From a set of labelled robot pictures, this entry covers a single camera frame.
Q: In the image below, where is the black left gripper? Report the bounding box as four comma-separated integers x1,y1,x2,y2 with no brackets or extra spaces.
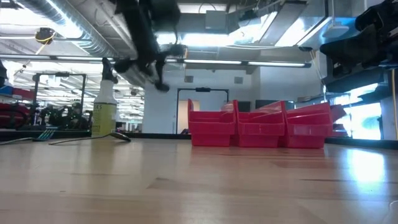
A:
114,43,188,86

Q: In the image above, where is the red plastic bin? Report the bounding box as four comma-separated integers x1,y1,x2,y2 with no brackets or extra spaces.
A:
187,98,239,147
234,99,287,148
283,101,334,149

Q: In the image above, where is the white ceiling device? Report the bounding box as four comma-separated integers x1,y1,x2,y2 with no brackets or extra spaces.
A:
322,24,351,39

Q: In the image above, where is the yellow spray bottle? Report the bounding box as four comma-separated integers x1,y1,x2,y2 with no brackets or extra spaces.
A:
91,57,119,138

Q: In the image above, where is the grey ceiling box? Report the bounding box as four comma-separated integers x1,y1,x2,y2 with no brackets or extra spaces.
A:
205,10,227,31

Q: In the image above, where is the horizontal metal bar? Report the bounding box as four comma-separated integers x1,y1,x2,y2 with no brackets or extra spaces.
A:
0,54,313,68

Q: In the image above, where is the dark round ceiling fixture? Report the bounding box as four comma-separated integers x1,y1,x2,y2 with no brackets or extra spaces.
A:
34,27,57,45

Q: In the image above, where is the iridescent fork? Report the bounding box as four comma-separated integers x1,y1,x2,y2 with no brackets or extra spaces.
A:
0,129,55,146

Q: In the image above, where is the black doorway frame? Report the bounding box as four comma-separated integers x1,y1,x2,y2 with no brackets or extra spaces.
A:
176,87,230,135

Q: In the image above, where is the yellow hanging cable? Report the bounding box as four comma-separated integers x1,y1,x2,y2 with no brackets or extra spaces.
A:
391,68,398,141

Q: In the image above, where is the silver ventilation duct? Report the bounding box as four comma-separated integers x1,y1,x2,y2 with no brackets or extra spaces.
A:
18,0,137,58

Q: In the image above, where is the black rig frame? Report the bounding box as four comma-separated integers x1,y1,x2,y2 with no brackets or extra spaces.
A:
32,72,88,125

